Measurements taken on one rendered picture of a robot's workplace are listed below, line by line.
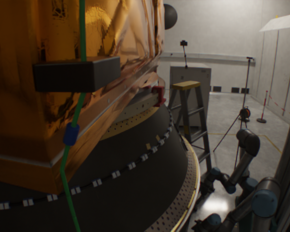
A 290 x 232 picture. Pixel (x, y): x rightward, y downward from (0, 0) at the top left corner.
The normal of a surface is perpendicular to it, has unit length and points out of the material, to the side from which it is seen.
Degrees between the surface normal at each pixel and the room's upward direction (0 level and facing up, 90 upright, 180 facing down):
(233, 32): 90
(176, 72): 90
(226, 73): 90
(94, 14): 90
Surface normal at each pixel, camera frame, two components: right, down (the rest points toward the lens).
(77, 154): 0.99, 0.05
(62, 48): 0.68, 0.23
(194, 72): -0.13, 0.34
